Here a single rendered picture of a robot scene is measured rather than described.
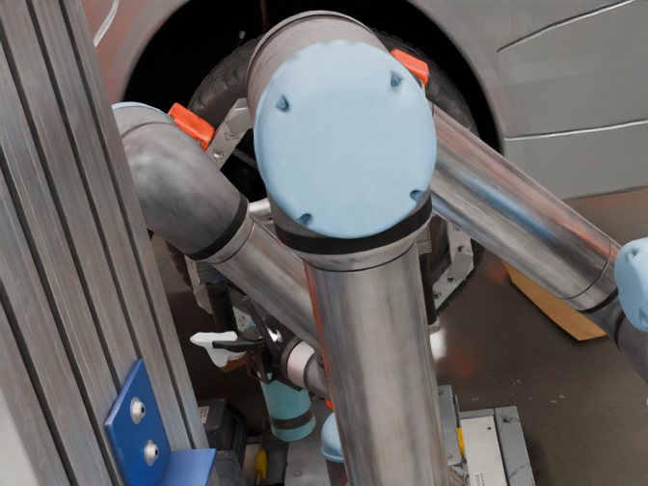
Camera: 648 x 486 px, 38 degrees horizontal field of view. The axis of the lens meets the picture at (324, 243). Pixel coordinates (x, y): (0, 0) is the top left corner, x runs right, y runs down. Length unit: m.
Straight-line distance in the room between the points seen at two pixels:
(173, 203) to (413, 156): 0.48
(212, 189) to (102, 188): 0.40
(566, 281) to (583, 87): 1.08
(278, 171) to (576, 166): 1.43
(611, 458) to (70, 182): 2.02
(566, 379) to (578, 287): 1.87
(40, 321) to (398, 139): 0.24
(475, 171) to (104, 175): 0.32
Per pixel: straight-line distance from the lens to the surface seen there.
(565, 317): 3.00
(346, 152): 0.60
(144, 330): 0.71
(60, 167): 0.60
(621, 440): 2.55
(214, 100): 1.77
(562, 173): 1.99
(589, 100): 1.95
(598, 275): 0.89
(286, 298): 1.13
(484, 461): 2.38
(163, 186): 1.04
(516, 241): 0.84
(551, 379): 2.75
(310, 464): 2.22
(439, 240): 1.90
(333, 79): 0.59
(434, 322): 1.61
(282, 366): 1.48
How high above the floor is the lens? 1.63
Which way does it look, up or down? 26 degrees down
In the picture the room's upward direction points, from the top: 11 degrees counter-clockwise
